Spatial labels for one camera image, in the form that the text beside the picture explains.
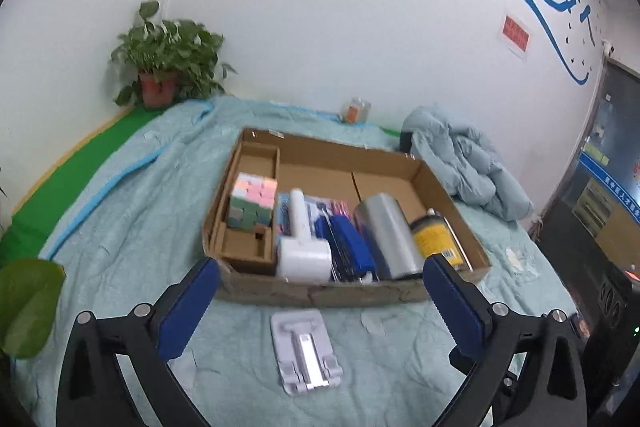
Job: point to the grey-blue puffer jacket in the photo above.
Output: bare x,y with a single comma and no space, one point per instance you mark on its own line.
465,157

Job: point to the blue printed carton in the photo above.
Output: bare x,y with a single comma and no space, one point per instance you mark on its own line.
320,212

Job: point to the red wall sign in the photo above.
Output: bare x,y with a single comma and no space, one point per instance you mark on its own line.
515,34

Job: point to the large-leaf pothos plant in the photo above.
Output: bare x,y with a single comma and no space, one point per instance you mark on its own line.
30,302

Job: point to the blue plastic case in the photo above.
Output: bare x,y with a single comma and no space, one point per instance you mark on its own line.
350,242

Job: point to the silver metal can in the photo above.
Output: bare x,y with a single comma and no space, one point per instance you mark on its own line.
390,232

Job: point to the narrow cardboard box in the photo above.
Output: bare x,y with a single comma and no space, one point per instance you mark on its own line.
250,157

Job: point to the yellow label jar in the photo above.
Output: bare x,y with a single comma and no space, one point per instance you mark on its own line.
437,239

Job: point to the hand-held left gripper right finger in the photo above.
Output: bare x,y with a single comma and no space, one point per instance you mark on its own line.
452,302

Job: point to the green mat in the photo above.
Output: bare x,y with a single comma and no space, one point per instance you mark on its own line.
65,177

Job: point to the large cardboard box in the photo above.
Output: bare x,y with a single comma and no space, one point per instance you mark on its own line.
320,294

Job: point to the white handheld fan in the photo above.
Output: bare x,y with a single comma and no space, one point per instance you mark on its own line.
302,262

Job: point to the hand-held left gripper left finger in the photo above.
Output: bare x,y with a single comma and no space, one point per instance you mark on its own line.
190,302

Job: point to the pastel puzzle cube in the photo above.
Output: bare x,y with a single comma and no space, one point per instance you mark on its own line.
250,202

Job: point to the small clear jar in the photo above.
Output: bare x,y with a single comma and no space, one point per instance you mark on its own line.
356,111

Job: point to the dark notice board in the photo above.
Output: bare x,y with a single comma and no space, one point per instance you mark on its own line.
600,187

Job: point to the white folding phone stand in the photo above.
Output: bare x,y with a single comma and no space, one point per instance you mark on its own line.
305,357

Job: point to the small potted plant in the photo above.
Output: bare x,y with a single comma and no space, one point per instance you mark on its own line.
165,47

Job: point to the light blue quilted blanket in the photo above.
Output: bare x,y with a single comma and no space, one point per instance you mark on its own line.
150,207

